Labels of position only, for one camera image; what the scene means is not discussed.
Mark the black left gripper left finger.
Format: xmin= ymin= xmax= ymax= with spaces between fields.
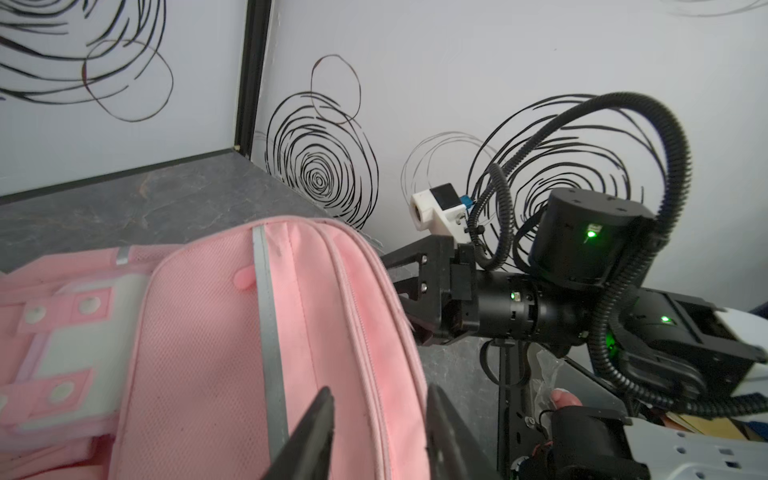
xmin=262 ymin=387 xmax=335 ymax=480

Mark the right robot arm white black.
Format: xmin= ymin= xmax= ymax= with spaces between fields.
xmin=383 ymin=188 xmax=766 ymax=401

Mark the pink toy right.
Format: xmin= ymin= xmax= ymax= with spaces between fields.
xmin=550 ymin=388 xmax=583 ymax=409

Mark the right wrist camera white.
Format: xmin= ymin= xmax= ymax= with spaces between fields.
xmin=410 ymin=183 xmax=471 ymax=244

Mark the pink student backpack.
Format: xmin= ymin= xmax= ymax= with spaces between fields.
xmin=1 ymin=217 xmax=430 ymax=479

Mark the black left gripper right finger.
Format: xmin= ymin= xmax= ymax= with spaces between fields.
xmin=426 ymin=384 xmax=501 ymax=480

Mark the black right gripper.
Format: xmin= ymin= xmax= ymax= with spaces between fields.
xmin=380 ymin=188 xmax=654 ymax=348

